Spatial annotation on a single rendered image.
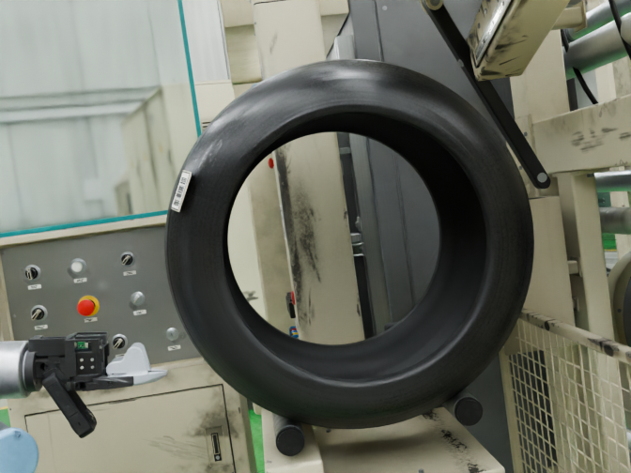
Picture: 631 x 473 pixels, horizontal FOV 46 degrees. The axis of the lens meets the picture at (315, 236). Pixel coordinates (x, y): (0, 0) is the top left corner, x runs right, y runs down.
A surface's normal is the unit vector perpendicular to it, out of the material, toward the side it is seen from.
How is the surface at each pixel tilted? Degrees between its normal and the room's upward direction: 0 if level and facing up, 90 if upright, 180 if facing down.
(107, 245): 90
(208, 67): 90
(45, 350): 90
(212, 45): 90
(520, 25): 162
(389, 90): 80
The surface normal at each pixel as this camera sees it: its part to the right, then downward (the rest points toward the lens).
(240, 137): -0.04, -0.09
